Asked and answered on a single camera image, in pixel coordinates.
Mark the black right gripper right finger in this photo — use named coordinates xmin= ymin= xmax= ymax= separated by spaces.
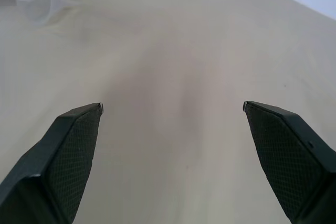
xmin=243 ymin=100 xmax=336 ymax=224

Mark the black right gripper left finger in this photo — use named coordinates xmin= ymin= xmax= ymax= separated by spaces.
xmin=0 ymin=102 xmax=104 ymax=224

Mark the clear plastic object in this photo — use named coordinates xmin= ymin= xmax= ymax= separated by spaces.
xmin=0 ymin=0 xmax=79 ymax=29

